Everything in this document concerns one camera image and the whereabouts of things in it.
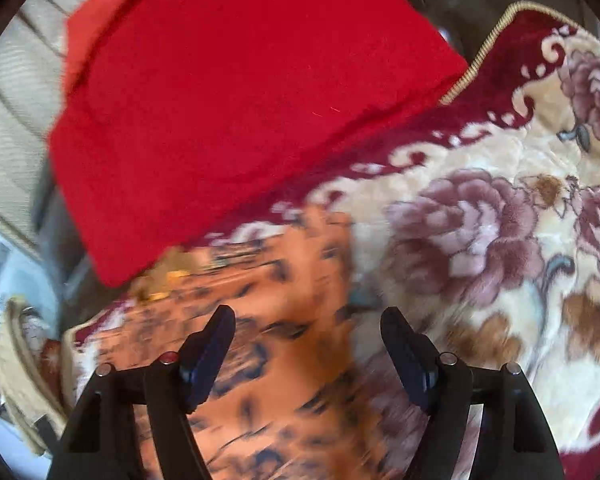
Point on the red folded blanket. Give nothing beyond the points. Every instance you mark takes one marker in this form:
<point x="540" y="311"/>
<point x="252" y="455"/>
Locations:
<point x="230" y="120"/>

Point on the beige quilted cloth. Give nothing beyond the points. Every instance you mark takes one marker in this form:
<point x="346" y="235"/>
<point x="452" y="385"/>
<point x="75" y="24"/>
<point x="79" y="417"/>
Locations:
<point x="22" y="380"/>

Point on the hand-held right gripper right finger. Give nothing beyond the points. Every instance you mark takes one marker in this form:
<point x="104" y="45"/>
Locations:
<point x="412" y="360"/>

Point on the orange floral blouse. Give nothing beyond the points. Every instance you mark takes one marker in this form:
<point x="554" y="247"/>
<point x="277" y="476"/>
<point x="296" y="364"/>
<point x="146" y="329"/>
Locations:
<point x="290" y="360"/>

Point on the floral plush blanket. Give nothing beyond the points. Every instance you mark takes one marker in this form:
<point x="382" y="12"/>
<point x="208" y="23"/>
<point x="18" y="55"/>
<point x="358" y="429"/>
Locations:
<point x="505" y="220"/>

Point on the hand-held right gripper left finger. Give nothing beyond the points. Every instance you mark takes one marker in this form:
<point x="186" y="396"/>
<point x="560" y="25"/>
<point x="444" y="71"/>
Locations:
<point x="205" y="360"/>

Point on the dotted beige curtain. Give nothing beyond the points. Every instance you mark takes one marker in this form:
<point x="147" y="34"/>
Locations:
<point x="20" y="125"/>

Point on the red cushion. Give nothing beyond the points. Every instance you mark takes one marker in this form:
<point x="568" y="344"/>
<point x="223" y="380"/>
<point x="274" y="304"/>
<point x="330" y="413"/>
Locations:
<point x="95" y="30"/>

